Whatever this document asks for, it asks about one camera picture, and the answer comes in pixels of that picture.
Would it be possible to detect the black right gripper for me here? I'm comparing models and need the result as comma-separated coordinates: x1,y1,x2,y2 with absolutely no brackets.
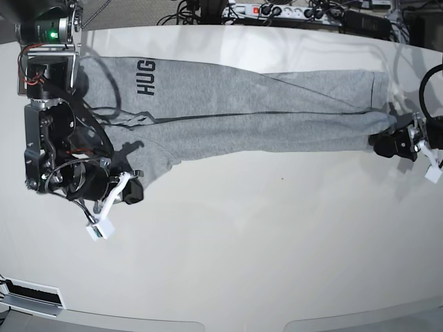
65,163,144,205

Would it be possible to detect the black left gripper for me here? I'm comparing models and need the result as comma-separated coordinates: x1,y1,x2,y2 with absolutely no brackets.
368,113,442,162

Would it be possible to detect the grey t-shirt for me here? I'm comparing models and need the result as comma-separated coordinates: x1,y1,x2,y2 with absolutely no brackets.
78,56,396,187

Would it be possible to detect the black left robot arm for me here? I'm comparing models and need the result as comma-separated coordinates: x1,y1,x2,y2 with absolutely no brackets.
368,64,442,169

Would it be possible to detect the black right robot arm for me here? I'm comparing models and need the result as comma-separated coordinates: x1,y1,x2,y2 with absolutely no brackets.
1,1,143,204

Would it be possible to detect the black power adapter brick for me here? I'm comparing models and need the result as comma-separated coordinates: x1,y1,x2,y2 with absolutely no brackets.
343,11,391,39

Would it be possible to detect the white slotted box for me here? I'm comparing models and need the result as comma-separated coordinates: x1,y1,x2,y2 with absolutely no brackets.
1,276,66,317

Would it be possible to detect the white power strip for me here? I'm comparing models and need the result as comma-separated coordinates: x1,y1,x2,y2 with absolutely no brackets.
221,1,345,26

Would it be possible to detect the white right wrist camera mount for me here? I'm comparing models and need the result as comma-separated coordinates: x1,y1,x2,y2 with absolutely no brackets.
86,172,132,241

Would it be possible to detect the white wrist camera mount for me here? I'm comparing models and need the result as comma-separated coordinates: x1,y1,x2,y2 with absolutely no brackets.
418,140,442,184
86,172,132,241

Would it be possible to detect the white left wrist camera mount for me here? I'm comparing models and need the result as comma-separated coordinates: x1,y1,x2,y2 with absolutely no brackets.
418,140,442,184

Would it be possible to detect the black cable bundle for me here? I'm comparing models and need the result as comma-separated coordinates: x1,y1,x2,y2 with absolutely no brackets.
157,0,229,26

